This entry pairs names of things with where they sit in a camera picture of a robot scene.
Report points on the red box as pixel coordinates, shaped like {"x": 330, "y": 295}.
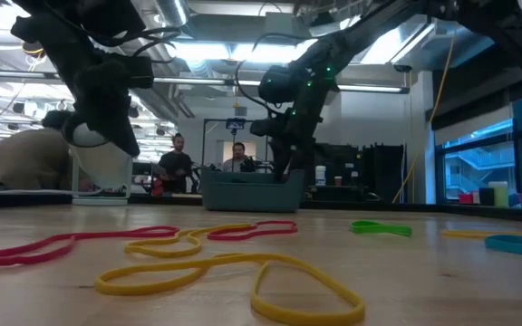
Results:
{"x": 466, "y": 199}

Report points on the white cylindrical desk lamp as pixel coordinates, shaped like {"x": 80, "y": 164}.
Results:
{"x": 107, "y": 176}

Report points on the long thin yellow rubber band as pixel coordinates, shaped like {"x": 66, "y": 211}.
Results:
{"x": 152, "y": 252}

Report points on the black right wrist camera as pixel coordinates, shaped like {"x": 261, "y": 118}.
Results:
{"x": 277, "y": 83}

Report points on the blue-grey plastic bin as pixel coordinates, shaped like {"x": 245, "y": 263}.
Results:
{"x": 252, "y": 197}

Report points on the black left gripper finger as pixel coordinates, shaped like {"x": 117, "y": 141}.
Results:
{"x": 124, "y": 124}
{"x": 107, "y": 124}

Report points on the black box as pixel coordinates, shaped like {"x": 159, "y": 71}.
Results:
{"x": 486, "y": 197}

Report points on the white plastic container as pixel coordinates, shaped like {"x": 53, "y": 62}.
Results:
{"x": 320, "y": 176}

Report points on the black camera rig frame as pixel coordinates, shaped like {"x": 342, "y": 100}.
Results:
{"x": 203, "y": 145}

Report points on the yellow-green container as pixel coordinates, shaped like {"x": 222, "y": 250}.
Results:
{"x": 499, "y": 194}

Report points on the person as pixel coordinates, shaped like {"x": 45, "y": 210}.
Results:
{"x": 21, "y": 163}
{"x": 176, "y": 167}
{"x": 238, "y": 154}

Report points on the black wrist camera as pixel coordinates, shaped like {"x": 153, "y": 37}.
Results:
{"x": 139, "y": 71}
{"x": 277, "y": 83}

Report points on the wide blue rubber band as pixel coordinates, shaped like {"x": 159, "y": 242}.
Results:
{"x": 515, "y": 246}

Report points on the red cup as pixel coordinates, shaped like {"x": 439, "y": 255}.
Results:
{"x": 338, "y": 181}

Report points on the black cabinets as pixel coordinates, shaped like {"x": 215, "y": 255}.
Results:
{"x": 379, "y": 172}

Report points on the black aluminium table frame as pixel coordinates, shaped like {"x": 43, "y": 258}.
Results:
{"x": 25, "y": 200}

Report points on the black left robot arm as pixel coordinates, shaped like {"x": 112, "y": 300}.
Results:
{"x": 61, "y": 36}

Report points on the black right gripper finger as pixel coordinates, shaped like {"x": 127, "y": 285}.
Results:
{"x": 296, "y": 156}
{"x": 281, "y": 158}

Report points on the wide green rubber band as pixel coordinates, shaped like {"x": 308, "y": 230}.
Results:
{"x": 355, "y": 227}

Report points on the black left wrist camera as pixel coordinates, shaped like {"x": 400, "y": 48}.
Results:
{"x": 139, "y": 71}

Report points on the large thin red rubber band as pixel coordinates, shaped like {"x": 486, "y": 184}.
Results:
{"x": 209, "y": 234}

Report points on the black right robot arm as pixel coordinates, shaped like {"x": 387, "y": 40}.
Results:
{"x": 379, "y": 27}

